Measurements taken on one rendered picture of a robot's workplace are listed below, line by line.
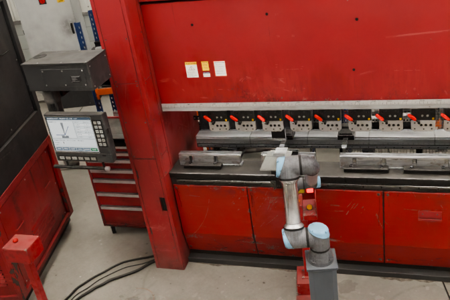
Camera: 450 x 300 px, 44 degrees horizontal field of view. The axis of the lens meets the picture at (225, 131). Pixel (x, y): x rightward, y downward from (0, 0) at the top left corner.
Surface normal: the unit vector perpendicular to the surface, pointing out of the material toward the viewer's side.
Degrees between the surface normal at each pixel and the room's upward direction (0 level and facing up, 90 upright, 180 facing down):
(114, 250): 0
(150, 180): 90
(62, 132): 90
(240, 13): 90
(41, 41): 90
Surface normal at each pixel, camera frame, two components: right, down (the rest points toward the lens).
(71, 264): -0.14, -0.89
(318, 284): -0.07, 0.45
